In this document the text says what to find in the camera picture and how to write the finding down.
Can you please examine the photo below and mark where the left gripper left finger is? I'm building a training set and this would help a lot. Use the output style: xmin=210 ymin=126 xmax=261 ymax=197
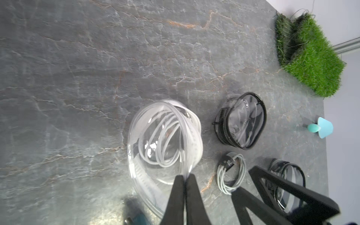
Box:
xmin=160 ymin=175 xmax=186 ymax=225

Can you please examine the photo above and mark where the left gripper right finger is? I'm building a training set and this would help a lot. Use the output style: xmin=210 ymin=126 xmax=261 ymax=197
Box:
xmin=186 ymin=173 xmax=211 ymax=225

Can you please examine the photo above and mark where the teal charger cube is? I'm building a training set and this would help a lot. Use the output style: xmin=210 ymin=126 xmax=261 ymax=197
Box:
xmin=124 ymin=213 xmax=152 ymax=225

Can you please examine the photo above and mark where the clear round pouch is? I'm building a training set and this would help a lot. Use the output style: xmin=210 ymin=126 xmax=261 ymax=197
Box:
xmin=127 ymin=99 xmax=203 ymax=218

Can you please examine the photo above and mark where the teal garden trowel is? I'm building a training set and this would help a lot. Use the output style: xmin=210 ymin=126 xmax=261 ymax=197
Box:
xmin=307 ymin=117 xmax=334 ymax=139

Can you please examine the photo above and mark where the green artificial grass mat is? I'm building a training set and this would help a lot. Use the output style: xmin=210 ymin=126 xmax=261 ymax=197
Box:
xmin=275 ymin=13 xmax=346 ymax=98

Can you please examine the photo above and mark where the grey coiled cable middle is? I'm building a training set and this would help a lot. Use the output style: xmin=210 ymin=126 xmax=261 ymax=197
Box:
xmin=216 ymin=151 xmax=247 ymax=196

